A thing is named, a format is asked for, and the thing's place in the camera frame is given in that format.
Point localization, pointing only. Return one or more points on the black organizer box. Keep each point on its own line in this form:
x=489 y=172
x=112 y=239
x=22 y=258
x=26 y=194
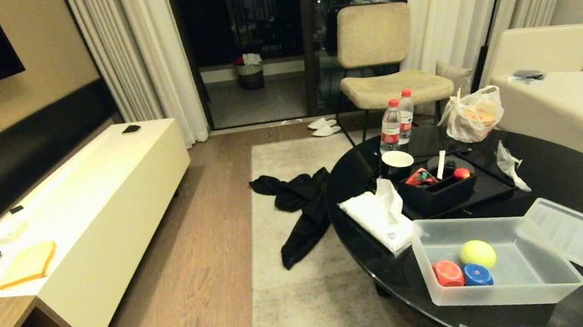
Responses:
x=437 y=193

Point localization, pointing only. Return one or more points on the yellow tennis ball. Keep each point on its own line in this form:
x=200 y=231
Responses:
x=478 y=254

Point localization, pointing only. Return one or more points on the clear plastic box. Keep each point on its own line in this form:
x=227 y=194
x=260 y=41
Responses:
x=530 y=279

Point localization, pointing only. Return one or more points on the black clothing on floor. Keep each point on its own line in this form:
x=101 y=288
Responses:
x=302 y=206

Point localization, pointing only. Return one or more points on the white slipper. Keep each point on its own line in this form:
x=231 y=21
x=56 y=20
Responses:
x=321 y=123
x=327 y=130

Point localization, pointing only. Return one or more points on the trash bin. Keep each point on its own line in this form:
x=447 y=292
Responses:
x=250 y=72

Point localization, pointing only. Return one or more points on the white tissue pack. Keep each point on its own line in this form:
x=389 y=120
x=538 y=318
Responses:
x=380 y=218

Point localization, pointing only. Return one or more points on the plastic water bottle red cap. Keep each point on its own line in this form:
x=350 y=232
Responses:
x=390 y=127
x=406 y=112

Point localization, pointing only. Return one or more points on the white rimmed black cup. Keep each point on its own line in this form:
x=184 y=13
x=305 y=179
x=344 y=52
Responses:
x=397 y=163

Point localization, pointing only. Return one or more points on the grey area rug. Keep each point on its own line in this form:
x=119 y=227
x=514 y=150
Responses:
x=304 y=272

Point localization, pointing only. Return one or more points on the red packet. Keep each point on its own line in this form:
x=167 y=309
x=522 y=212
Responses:
x=420 y=177

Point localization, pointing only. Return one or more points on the beige upholstered chair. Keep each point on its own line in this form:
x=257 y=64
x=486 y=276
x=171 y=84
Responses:
x=378 y=60

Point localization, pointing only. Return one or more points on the small black remote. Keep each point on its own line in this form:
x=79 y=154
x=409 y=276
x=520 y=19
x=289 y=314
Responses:
x=131 y=129

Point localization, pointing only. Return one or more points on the red round toy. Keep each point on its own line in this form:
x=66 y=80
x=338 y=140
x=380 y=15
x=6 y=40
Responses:
x=461 y=172

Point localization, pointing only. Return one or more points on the white plastic bag with food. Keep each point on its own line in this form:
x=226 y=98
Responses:
x=473 y=116

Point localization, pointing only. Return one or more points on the white curtain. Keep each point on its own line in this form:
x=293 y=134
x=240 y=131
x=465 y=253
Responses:
x=470 y=0
x=136 y=55

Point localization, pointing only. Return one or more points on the red plastic cup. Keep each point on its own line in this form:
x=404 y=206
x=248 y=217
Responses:
x=448 y=273

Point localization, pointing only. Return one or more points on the white tv cabinet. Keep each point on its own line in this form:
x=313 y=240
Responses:
x=99 y=207

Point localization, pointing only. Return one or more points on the black tray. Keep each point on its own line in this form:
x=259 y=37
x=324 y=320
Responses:
x=491 y=184

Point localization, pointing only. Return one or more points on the blue plastic cup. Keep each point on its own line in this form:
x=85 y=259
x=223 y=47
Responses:
x=477 y=275

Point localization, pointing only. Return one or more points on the crumpled clear plastic wrapper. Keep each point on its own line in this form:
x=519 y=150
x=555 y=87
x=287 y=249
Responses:
x=509 y=165

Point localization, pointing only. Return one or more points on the dark object on sofa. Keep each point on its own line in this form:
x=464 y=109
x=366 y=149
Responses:
x=528 y=74

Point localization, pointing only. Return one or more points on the black floor lamp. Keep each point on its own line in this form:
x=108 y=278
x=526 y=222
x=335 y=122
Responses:
x=493 y=3

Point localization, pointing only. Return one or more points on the round black glass table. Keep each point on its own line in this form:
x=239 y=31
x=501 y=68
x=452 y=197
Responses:
x=562 y=182

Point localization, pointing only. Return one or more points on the cream sofa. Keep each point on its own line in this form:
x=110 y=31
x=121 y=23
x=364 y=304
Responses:
x=558 y=94

